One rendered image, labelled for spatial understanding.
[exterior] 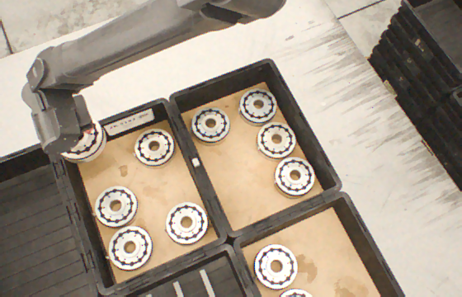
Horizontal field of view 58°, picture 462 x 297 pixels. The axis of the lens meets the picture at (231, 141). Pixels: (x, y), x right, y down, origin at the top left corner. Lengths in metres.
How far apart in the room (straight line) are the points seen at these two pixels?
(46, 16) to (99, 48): 1.96
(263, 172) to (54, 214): 0.54
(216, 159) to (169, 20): 0.66
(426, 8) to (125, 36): 1.60
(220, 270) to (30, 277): 0.45
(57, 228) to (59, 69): 0.55
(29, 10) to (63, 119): 1.93
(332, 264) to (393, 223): 0.28
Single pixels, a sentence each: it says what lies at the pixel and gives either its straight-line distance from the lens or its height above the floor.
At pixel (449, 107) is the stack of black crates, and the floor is 0.42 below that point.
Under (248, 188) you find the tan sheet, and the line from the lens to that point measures 1.10.
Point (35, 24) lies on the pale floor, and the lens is 2.56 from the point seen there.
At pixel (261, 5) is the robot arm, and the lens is 0.45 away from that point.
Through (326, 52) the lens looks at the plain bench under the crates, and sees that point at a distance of 1.47.
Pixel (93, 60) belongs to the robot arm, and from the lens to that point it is 0.62.
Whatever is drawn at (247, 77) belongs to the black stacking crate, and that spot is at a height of 0.89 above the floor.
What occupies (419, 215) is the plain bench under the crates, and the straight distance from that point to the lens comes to 1.34.
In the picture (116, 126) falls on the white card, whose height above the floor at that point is 0.90.
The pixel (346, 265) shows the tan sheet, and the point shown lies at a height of 0.83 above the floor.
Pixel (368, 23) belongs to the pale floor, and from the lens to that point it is 2.52.
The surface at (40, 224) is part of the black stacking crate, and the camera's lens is 1.16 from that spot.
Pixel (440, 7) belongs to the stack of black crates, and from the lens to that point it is 2.04.
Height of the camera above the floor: 1.88
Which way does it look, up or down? 68 degrees down
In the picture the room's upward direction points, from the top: 5 degrees clockwise
